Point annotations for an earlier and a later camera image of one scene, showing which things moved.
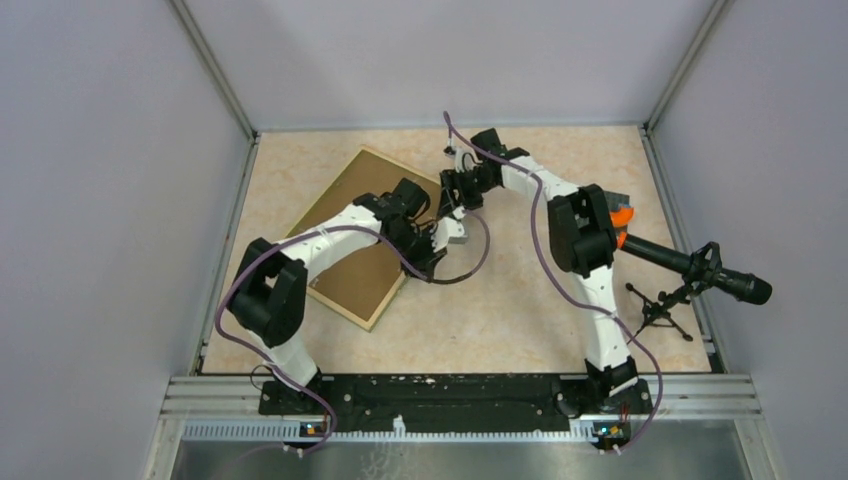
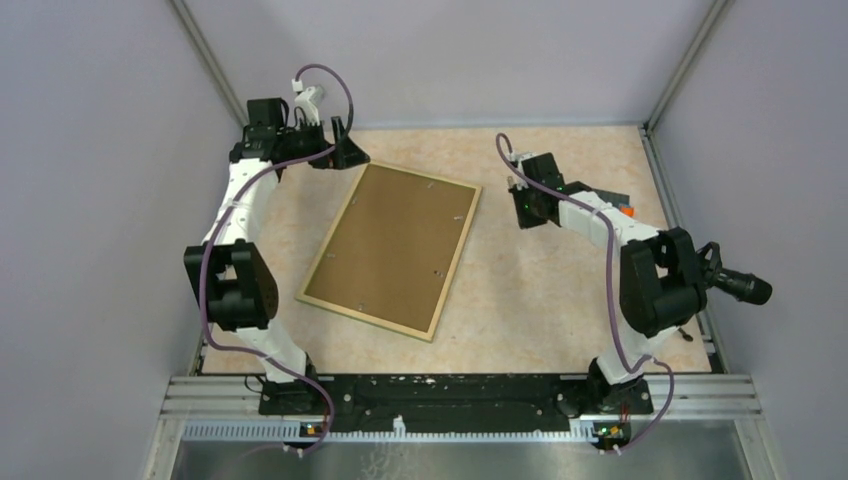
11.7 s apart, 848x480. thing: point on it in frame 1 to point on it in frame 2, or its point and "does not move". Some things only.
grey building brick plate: [615, 200] does not move
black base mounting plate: [457, 400] does not move
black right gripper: [452, 181] to [524, 221]
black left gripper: [424, 262] to [346, 154]
